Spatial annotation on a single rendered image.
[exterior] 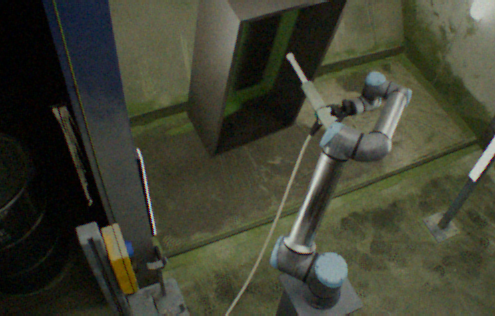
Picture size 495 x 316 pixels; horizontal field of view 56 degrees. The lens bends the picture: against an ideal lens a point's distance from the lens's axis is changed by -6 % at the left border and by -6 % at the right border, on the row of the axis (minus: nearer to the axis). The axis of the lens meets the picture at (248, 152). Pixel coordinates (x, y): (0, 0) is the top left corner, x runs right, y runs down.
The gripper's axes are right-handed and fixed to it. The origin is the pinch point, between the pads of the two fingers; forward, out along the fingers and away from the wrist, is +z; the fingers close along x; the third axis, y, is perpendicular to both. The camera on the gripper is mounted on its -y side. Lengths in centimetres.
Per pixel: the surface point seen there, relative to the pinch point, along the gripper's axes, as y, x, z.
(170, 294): 25, -43, 94
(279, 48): 41, 65, -27
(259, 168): 119, 20, -12
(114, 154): -18, 9, 98
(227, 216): 113, -4, 27
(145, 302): 27, -42, 105
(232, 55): -19, 35, 35
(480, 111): 77, -15, -185
